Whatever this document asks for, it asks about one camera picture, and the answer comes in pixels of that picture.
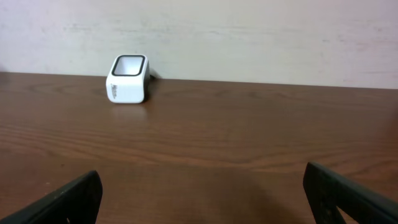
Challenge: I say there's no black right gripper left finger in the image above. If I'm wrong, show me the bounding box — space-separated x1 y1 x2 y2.
1 170 103 224

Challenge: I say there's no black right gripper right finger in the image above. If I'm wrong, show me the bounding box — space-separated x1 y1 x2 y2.
303 162 397 224

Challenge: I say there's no white barcode scanner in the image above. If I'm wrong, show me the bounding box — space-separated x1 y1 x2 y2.
106 54 150 104

